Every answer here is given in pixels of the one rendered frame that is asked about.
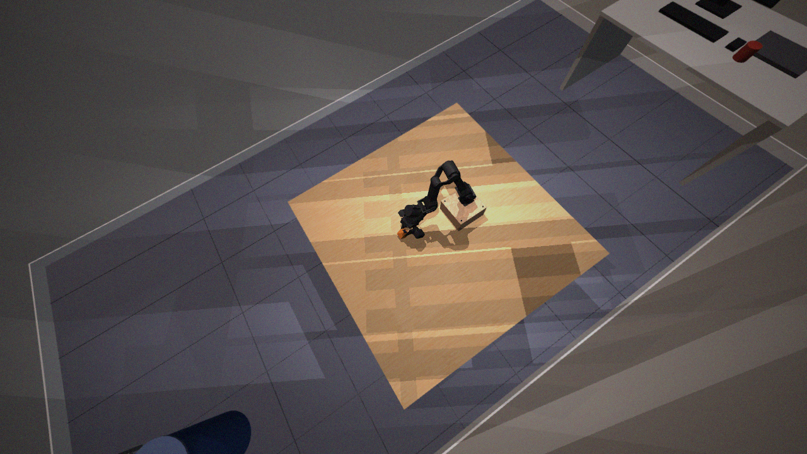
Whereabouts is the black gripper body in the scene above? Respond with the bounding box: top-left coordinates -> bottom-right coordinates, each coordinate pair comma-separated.
398,209 -> 425,239

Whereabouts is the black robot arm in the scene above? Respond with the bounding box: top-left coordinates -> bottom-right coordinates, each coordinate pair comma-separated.
400,160 -> 476,229

